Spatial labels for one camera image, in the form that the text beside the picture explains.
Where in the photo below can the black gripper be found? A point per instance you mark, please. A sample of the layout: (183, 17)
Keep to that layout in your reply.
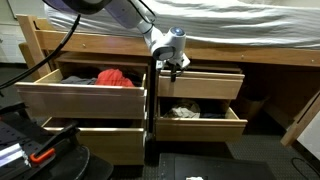
(176, 63)

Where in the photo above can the light wooden drawer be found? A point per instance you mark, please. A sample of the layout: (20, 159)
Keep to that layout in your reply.
(83, 101)
(110, 145)
(200, 87)
(200, 130)

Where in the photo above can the orange red cloth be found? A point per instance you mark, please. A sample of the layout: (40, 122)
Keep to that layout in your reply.
(113, 78)

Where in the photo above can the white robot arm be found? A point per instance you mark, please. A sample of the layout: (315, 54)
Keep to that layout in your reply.
(166, 45)

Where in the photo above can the beige cloth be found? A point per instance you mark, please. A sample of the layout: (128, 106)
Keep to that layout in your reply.
(181, 110)

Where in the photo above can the dark navy cloth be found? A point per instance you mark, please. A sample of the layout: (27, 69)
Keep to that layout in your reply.
(213, 115)

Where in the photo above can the grey cloth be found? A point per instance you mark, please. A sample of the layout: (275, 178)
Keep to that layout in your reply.
(78, 80)

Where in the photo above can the wooden dresser cabinet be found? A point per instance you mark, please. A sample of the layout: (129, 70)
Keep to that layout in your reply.
(100, 59)
(220, 68)

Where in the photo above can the mattress with grey sheet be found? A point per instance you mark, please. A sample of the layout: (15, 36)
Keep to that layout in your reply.
(250, 23)

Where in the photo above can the black box case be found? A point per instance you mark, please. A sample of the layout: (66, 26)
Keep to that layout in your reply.
(216, 168)

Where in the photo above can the white paper label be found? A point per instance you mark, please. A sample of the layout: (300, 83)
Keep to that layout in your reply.
(195, 178)

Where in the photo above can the black base platform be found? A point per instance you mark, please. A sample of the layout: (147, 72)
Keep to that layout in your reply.
(76, 166)

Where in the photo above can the orange black bar clamp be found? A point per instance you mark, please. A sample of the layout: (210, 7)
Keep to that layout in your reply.
(41, 156)
(13, 108)

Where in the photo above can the aluminium extrusion bar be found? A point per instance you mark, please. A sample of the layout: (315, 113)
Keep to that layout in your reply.
(11, 155)

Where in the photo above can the wooden bed frame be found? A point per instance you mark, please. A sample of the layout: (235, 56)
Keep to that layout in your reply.
(106, 43)

